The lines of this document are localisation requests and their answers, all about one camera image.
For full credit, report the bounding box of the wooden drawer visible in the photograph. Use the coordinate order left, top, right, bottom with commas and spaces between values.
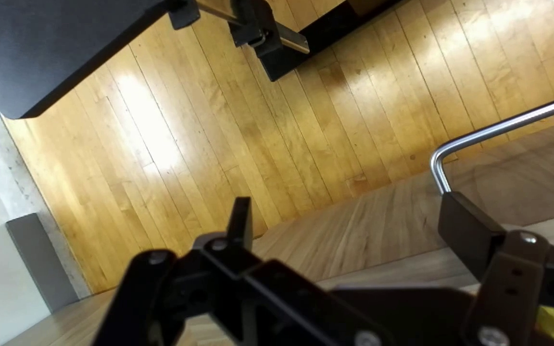
4, 117, 554, 346

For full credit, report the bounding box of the black flat platform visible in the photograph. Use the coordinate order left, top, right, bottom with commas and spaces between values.
0, 0, 183, 121

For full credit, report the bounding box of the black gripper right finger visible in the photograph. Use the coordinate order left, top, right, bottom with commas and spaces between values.
438, 190, 554, 346

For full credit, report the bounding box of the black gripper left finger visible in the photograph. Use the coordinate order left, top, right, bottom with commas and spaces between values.
92, 196, 356, 346

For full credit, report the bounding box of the silver drawer handle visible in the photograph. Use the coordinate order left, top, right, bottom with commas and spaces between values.
429, 88, 554, 196

